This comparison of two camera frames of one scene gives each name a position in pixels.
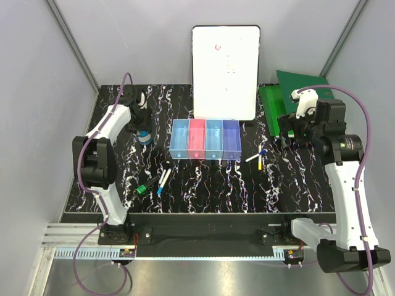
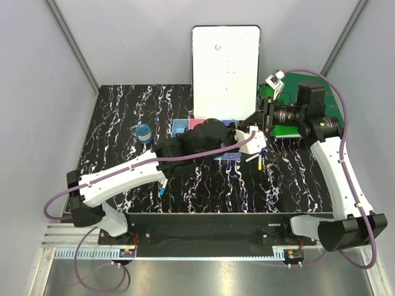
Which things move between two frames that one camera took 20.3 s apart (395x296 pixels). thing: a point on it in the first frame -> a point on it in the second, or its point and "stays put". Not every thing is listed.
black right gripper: x=288 y=123 -> x=264 y=118
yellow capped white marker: x=260 y=157 stays put
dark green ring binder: x=289 y=81 stays put
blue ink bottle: x=144 y=136 stays put
